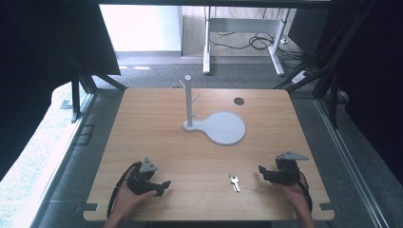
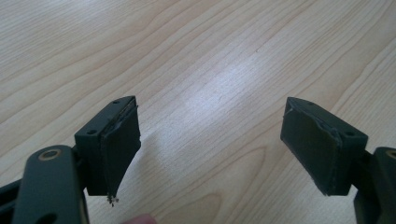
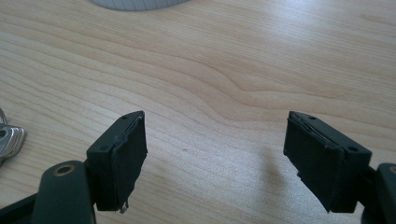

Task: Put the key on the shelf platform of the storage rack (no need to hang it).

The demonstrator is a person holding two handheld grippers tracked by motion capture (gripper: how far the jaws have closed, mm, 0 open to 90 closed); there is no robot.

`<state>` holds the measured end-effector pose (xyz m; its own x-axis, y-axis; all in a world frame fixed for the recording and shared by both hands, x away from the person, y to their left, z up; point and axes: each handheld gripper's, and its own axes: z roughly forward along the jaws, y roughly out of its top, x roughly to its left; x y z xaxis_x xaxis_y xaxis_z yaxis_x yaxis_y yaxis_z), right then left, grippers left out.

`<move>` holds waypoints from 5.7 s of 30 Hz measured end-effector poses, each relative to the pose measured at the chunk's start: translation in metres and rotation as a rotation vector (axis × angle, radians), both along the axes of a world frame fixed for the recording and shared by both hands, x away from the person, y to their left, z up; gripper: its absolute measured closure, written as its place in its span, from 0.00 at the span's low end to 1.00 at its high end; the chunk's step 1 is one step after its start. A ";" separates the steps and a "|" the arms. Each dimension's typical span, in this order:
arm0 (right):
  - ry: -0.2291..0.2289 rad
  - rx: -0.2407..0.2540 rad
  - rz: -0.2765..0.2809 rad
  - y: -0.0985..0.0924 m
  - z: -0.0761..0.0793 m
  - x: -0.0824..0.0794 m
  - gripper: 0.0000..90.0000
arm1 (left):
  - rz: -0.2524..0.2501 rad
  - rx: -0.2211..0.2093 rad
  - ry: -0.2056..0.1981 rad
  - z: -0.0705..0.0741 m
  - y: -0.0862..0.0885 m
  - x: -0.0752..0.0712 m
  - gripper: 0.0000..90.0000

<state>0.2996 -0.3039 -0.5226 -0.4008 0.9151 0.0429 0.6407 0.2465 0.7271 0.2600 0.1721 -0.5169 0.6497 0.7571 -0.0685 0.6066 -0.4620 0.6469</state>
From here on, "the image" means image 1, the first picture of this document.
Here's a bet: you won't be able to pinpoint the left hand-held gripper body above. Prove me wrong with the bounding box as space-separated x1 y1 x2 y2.
126 157 163 196

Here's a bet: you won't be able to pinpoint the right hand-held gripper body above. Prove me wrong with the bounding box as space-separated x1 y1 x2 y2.
268 150 310 187

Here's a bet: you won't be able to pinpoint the silver key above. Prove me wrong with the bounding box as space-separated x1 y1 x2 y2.
228 173 241 194

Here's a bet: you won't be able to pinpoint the grey key stand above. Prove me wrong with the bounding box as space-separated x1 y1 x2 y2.
178 74 247 147

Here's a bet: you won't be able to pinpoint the person's left hand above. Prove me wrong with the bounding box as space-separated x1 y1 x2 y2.
108 184 159 221

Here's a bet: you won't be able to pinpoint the person's right hand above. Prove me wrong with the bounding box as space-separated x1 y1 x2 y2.
278 182 311 215

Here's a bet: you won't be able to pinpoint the white power strip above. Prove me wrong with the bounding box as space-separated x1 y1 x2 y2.
291 69 310 86

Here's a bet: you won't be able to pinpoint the dark curtain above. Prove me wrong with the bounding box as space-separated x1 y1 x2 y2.
286 0 403 186
0 0 122 181

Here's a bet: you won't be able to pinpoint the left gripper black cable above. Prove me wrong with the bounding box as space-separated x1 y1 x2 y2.
106 161 143 219

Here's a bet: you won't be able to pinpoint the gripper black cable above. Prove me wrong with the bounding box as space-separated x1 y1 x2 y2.
106 161 143 219
297 170 314 214

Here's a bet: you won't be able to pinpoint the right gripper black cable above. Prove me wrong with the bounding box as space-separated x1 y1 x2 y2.
297 170 314 214

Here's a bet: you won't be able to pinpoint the black metal frame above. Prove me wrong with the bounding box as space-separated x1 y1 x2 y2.
274 0 378 129
60 50 128 124

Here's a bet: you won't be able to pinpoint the black floor cables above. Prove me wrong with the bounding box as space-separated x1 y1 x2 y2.
208 8 307 69

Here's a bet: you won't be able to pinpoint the white desk frame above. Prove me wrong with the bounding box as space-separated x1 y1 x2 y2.
202 6 292 78

